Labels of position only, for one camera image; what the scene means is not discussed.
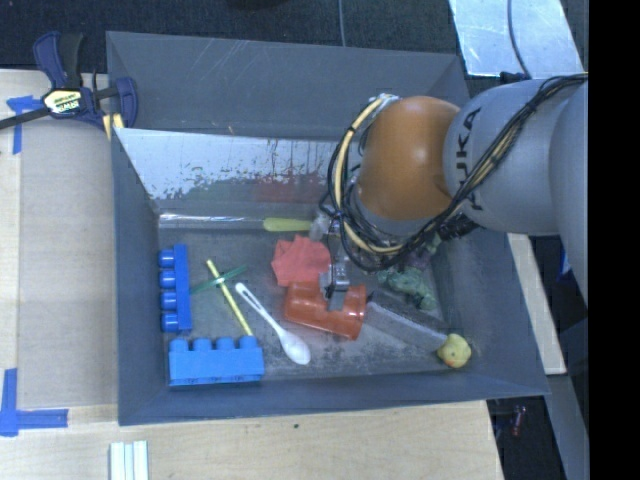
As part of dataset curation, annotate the large blue toy brick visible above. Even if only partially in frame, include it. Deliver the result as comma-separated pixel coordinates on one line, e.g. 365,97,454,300
167,334,267,389

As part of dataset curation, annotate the yellow-green handled clear tool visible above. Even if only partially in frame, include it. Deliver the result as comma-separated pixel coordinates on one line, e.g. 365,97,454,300
158,211,315,234

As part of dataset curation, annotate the grey metal bin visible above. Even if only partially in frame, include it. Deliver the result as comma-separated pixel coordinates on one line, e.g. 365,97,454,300
105,30,552,427

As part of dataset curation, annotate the yellow rubber duck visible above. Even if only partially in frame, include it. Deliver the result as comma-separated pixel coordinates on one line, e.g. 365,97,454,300
436,332,473,371

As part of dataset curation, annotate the red crumpled cloth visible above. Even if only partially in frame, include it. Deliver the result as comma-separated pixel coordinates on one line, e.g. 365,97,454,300
270,233,334,288

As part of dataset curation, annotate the white plastic spoon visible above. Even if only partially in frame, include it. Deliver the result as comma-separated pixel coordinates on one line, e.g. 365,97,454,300
234,281,313,367

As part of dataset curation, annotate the grey flat block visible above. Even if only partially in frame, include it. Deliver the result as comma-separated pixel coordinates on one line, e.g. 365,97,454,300
364,301,450,354

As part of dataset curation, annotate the green toy figure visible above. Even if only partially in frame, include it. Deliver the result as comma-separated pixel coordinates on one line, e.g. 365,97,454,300
376,232,443,312

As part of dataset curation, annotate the slim blue toy brick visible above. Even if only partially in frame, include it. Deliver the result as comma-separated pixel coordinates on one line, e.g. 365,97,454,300
157,243,194,334

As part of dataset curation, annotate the green plastic stick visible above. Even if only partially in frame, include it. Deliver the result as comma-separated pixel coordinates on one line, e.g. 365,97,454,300
189,264,249,295

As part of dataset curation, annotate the yellow plastic straw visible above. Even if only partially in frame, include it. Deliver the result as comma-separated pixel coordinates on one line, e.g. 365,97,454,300
205,258,255,338

